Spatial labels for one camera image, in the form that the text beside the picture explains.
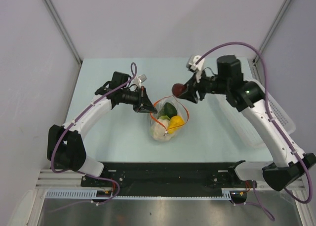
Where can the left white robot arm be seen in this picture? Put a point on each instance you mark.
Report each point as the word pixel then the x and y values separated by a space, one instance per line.
pixel 66 149

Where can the green avocado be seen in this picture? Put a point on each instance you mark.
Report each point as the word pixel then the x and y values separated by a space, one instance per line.
pixel 170 110

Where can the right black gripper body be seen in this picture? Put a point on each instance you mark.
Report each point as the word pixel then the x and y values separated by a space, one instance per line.
pixel 207 84

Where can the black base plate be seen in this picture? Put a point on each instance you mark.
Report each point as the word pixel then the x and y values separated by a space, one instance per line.
pixel 169 179

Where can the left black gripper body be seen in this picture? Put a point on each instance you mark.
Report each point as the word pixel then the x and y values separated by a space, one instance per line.
pixel 138 100

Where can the clear zip top bag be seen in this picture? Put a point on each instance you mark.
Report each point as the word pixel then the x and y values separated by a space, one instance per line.
pixel 159 105

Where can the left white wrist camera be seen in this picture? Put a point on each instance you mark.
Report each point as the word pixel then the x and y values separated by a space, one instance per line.
pixel 139 80

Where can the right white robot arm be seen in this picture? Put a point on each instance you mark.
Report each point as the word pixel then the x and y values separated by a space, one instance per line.
pixel 289 161

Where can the white cauliflower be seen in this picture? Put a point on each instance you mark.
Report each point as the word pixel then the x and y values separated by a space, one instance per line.
pixel 158 131

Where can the dark red plum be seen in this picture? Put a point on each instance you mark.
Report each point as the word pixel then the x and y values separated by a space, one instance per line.
pixel 178 89

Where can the lime green fruit piece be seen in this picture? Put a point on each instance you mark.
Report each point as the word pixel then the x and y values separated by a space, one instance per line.
pixel 165 117

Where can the yellow pepper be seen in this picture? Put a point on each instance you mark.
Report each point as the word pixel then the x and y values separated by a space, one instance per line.
pixel 175 123

